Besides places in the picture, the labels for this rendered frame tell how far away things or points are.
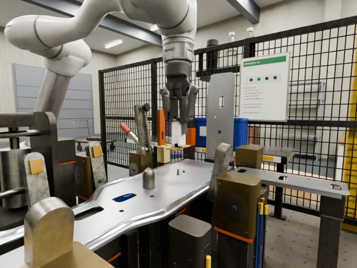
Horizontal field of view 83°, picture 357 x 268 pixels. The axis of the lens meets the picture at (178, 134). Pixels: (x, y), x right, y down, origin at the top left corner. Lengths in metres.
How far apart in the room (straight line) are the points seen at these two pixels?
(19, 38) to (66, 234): 0.77
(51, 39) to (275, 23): 6.78
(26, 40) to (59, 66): 0.16
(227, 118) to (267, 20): 6.65
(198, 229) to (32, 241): 0.24
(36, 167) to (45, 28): 0.49
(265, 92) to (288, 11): 6.27
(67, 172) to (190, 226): 0.36
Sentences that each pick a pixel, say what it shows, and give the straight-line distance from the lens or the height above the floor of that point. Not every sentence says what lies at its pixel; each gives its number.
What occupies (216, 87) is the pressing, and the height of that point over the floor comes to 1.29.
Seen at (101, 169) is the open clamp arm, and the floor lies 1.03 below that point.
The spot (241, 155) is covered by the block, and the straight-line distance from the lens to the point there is 0.77.
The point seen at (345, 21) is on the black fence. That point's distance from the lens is 1.09.
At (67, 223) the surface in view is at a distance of 0.24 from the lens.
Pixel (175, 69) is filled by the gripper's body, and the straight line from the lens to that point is 0.57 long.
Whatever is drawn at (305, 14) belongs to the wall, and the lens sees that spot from 7.12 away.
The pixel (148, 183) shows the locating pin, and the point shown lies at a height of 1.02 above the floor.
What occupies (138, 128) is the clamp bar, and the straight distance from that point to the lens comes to 0.69.
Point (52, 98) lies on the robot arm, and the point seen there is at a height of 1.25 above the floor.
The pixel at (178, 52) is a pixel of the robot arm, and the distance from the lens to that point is 0.57.
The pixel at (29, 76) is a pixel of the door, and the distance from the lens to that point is 10.41.
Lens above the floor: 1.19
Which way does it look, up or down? 6 degrees down
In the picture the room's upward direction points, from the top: straight up
